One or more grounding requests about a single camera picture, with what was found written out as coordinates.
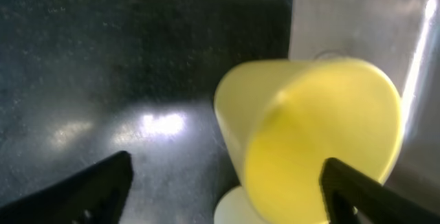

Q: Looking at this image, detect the white cup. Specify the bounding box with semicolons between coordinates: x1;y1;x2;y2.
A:
212;185;272;224

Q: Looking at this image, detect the yellow cup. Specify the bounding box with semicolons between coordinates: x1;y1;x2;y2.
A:
212;57;404;224

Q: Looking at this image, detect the steel sink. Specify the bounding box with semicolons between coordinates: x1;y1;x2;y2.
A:
287;0;440;214

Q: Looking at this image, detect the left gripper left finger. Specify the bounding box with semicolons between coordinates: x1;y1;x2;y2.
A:
0;150;134;224

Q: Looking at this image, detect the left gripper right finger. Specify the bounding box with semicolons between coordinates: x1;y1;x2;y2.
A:
319;157;440;224

